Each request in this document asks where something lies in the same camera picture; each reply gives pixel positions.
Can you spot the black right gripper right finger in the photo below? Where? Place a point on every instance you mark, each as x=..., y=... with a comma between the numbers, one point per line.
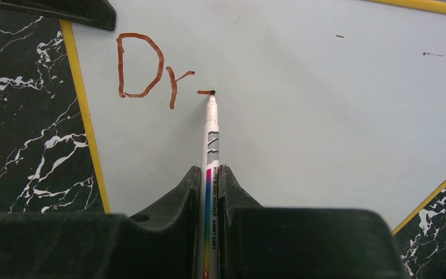
x=260, y=242

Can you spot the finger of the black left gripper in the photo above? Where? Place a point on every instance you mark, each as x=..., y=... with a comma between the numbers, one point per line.
x=94, y=13

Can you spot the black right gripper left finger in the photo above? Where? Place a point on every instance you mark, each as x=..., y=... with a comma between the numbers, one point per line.
x=157, y=242

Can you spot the white marker pen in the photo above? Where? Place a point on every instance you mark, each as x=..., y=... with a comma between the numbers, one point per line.
x=207, y=262

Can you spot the yellow framed whiteboard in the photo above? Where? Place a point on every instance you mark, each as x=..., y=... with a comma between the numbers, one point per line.
x=321, y=103

